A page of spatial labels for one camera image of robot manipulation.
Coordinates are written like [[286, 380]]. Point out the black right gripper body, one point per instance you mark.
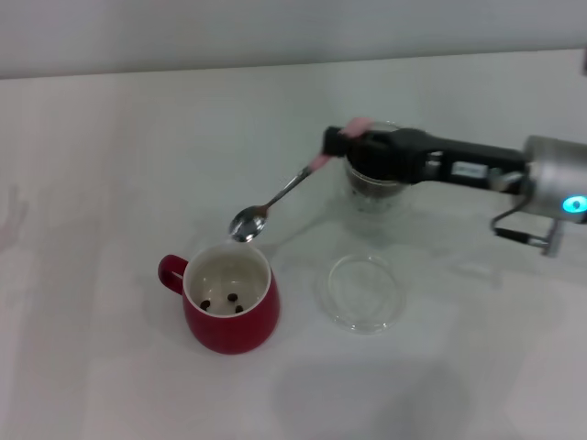
[[413, 156]]

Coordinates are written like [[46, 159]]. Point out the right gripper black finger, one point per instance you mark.
[[339, 143]]

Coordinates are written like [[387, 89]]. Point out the red ceramic mug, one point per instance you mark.
[[234, 330]]

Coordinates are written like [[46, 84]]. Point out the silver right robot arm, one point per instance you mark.
[[550, 183]]

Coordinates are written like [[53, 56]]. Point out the double-walled glass cup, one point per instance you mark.
[[376, 201]]

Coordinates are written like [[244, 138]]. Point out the clear glass saucer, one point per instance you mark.
[[362, 316]]

